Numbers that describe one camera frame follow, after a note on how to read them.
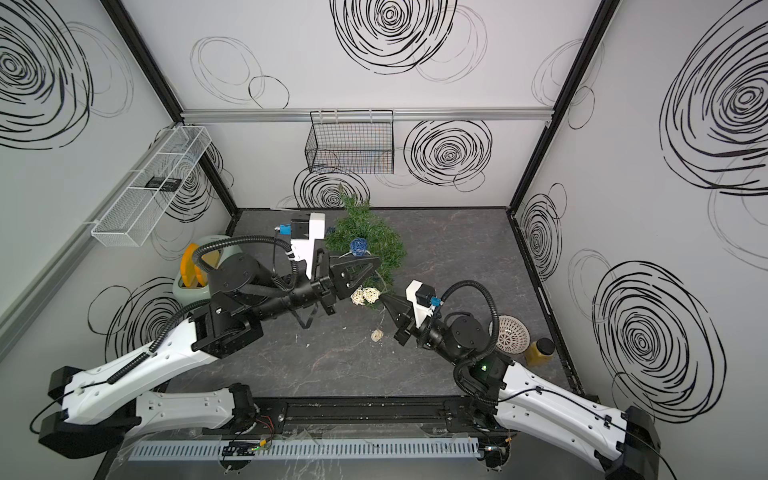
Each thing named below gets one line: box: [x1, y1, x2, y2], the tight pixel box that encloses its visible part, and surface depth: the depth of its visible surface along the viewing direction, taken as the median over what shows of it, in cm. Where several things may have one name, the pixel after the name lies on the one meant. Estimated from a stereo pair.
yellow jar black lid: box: [525, 337, 555, 367], surface depth 79 cm
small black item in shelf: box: [145, 175, 182, 192], surface depth 80 cm
